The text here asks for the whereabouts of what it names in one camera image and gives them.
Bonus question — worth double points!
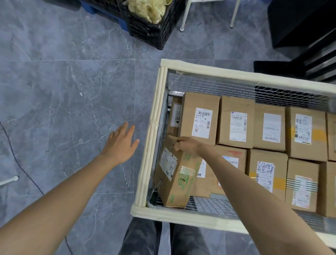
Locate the person's left hand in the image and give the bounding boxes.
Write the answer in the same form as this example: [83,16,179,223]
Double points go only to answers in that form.
[99,122,140,166]

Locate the person's right hand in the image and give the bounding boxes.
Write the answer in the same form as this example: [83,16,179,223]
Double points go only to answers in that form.
[172,136,211,158]

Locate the green printed cardboard box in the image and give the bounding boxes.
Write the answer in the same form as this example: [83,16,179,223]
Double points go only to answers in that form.
[153,135,203,209]

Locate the person's left forearm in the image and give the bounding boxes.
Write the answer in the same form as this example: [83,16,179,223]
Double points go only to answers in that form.
[0,154,112,255]

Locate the person's right forearm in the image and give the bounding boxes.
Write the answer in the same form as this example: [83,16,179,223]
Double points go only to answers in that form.
[199,145,335,255]

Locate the group of brown labelled parcels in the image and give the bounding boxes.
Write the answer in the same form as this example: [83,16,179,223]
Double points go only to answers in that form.
[166,91,336,219]

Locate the person's left leg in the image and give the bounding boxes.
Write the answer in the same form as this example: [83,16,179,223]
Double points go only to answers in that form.
[118,217,164,255]

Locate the person's leg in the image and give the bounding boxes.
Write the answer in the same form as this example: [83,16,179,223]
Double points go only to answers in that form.
[118,217,164,255]
[169,223,211,255]

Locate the person's right leg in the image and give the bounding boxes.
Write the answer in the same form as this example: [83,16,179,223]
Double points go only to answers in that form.
[169,223,211,255]

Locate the black plastic crate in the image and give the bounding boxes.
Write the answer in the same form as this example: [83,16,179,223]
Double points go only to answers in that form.
[119,0,187,50]

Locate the blue plastic pallet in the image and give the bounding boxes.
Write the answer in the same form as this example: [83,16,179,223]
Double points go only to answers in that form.
[79,0,132,35]

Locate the pale yellow bands pile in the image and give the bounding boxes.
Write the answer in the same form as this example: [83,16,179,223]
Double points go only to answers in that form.
[123,0,173,25]

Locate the white metal bar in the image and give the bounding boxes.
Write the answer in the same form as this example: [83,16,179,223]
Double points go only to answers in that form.
[0,175,19,187]

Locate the black cabinet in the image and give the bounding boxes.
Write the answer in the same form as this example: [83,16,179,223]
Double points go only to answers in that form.
[253,0,336,85]

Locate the cream padded wire cage cart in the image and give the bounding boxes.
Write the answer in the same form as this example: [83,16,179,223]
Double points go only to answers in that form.
[130,58,336,249]

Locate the black floor cable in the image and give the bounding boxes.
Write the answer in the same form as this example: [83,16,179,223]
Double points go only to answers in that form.
[0,121,74,255]

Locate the white metal frame legs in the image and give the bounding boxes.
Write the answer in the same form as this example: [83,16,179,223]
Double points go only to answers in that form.
[179,0,241,32]

